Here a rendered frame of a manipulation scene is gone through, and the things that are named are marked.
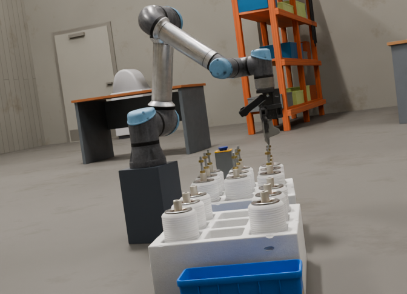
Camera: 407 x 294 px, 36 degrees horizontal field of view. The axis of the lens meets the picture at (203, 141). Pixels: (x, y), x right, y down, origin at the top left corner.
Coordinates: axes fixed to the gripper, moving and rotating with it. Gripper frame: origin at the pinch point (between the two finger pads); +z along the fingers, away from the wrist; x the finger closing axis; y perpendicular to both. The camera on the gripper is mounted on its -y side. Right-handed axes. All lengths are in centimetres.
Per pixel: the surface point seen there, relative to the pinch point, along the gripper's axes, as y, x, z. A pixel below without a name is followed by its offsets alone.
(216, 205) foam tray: -22.3, -28.8, 17.2
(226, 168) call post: -16.4, 15.8, 10.2
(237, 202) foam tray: -15.3, -29.7, 16.9
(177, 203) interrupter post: -33, -75, 7
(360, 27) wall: 242, 764, -94
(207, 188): -24.7, -25.3, 11.3
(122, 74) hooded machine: -154, 851, -75
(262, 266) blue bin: -13, -88, 23
